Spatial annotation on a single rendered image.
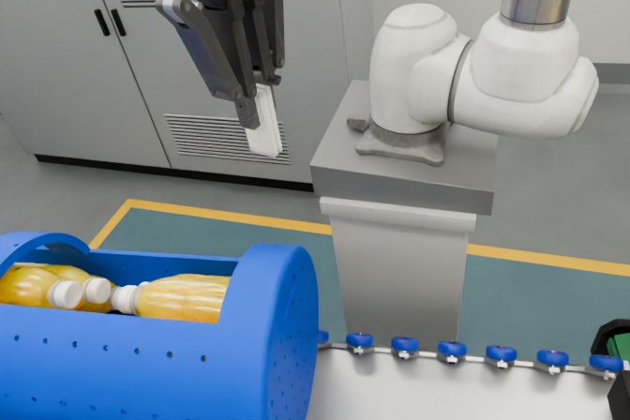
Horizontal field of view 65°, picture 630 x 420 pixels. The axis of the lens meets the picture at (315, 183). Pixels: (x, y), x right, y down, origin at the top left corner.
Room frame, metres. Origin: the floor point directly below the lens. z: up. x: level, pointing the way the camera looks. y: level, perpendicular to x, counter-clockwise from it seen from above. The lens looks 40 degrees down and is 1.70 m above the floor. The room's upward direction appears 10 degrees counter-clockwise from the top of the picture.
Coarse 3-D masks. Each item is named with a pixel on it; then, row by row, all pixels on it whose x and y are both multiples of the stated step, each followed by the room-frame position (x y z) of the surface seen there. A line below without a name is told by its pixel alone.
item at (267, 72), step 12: (252, 0) 0.39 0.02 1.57; (252, 12) 0.39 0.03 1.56; (252, 24) 0.39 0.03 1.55; (252, 36) 0.39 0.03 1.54; (264, 36) 0.40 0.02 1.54; (252, 48) 0.39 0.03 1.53; (264, 48) 0.39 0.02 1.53; (252, 60) 0.40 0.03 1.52; (264, 60) 0.39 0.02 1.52; (264, 72) 0.39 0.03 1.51; (276, 84) 0.39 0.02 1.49
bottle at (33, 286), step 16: (16, 272) 0.51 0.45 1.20; (32, 272) 0.51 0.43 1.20; (48, 272) 0.52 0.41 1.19; (0, 288) 0.49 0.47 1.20; (16, 288) 0.49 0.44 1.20; (32, 288) 0.48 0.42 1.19; (48, 288) 0.49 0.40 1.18; (16, 304) 0.47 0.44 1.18; (32, 304) 0.47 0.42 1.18; (48, 304) 0.47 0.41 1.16
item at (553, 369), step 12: (348, 348) 0.46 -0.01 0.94; (360, 348) 0.45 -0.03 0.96; (372, 348) 0.45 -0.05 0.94; (384, 348) 0.45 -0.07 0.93; (444, 360) 0.40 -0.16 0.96; (456, 360) 0.40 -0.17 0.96; (480, 360) 0.40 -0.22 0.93; (492, 360) 0.39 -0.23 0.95; (516, 360) 0.39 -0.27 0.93; (528, 360) 0.40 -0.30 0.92; (552, 372) 0.35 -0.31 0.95; (588, 372) 0.35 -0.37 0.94; (600, 372) 0.34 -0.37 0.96; (612, 372) 0.34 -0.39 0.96
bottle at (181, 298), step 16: (144, 288) 0.45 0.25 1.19; (160, 288) 0.44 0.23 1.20; (176, 288) 0.43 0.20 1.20; (192, 288) 0.43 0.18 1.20; (208, 288) 0.42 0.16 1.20; (224, 288) 0.42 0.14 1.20; (144, 304) 0.42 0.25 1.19; (160, 304) 0.41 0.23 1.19; (176, 304) 0.41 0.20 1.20; (192, 304) 0.40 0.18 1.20; (208, 304) 0.40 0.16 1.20; (176, 320) 0.40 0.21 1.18; (192, 320) 0.39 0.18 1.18; (208, 320) 0.39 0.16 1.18
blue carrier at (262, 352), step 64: (0, 256) 0.52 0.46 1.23; (64, 256) 0.64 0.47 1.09; (128, 256) 0.60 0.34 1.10; (192, 256) 0.57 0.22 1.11; (256, 256) 0.44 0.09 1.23; (0, 320) 0.42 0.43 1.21; (64, 320) 0.40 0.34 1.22; (128, 320) 0.38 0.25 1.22; (256, 320) 0.34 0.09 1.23; (0, 384) 0.36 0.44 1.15; (64, 384) 0.34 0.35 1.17; (128, 384) 0.32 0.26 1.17; (192, 384) 0.30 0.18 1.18; (256, 384) 0.28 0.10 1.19
